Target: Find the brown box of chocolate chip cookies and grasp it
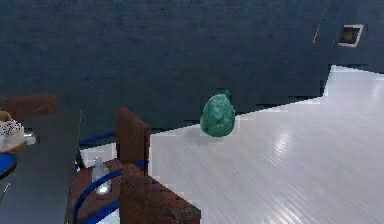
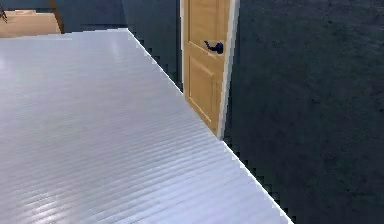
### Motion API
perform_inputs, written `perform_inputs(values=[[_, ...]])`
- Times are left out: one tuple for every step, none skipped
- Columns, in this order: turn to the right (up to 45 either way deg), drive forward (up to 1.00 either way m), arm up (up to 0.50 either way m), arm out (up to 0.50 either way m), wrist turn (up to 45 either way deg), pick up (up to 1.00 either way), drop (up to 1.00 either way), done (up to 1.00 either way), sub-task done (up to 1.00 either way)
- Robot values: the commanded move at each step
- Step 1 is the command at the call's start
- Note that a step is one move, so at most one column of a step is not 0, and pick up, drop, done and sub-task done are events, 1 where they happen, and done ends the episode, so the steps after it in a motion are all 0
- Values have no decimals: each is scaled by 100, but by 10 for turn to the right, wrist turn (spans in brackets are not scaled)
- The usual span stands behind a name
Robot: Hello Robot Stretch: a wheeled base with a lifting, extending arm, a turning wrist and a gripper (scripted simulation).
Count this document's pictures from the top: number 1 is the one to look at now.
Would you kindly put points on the brown chair with blue frame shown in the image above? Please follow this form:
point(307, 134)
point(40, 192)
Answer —
point(133, 140)
point(153, 203)

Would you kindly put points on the white black-dotted box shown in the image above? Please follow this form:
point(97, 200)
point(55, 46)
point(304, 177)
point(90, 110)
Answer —
point(10, 133)

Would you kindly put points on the green rubbish bag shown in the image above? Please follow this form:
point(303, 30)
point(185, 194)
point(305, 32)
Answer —
point(217, 116)

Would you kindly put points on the dark grey table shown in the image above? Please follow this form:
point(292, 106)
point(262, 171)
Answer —
point(43, 166)

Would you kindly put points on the blue plate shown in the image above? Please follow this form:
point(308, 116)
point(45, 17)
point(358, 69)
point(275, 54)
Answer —
point(5, 163)

